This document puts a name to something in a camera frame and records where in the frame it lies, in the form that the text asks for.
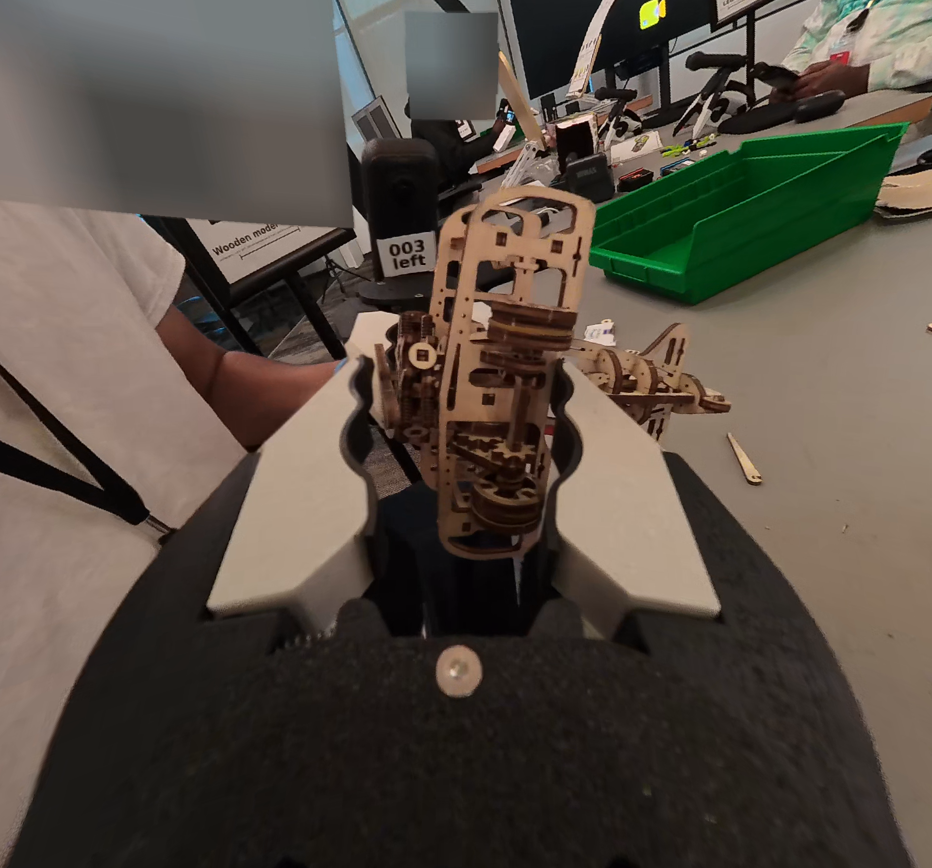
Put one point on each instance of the large black monitor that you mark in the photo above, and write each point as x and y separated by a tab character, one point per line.
568	1

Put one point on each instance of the white marker sign on stand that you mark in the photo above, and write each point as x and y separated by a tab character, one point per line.
247	256

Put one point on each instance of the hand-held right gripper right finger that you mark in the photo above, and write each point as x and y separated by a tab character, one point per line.
626	518

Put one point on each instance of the black box device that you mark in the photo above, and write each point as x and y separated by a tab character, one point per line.
586	180

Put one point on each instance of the pale wooden blade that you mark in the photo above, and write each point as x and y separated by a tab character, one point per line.
520	103

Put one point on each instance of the idle hand-held gripper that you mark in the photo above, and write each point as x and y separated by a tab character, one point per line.
619	121
717	100

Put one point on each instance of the person's left forearm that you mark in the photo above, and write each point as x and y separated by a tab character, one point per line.
240	387

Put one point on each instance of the white printed card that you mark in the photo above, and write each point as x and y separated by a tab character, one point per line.
601	30

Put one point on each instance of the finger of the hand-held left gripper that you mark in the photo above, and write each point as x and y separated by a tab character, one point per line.
371	333

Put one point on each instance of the pointed wooden stick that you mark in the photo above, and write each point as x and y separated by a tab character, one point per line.
743	456

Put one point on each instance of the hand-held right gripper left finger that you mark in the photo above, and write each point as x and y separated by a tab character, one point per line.
298	518

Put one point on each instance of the green storage bin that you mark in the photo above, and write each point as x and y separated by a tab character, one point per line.
728	242

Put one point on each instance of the wooden biplane model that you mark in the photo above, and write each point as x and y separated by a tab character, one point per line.
451	329

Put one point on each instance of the grey desk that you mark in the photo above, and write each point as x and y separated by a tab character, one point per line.
801	373

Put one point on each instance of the small printed paper tag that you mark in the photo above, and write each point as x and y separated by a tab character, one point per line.
601	333

